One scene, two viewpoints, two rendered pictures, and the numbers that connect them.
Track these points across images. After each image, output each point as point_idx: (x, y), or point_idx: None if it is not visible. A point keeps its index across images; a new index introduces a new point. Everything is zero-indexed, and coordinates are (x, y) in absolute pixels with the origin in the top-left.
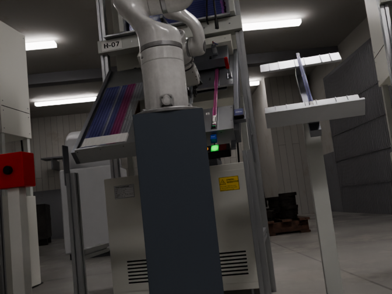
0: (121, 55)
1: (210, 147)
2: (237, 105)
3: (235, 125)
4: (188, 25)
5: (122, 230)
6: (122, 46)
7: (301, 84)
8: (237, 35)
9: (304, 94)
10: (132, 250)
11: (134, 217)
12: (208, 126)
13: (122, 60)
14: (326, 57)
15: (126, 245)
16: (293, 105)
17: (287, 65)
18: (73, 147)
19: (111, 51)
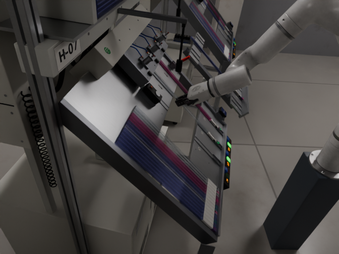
0: (7, 42)
1: (228, 145)
2: (207, 102)
3: (222, 121)
4: (257, 65)
5: (137, 248)
6: (81, 48)
7: (201, 66)
8: (137, 2)
9: (209, 75)
10: (139, 249)
11: (141, 230)
12: (216, 130)
13: (11, 55)
14: (200, 39)
15: (137, 252)
16: (232, 94)
17: (197, 51)
18: (212, 236)
19: (69, 63)
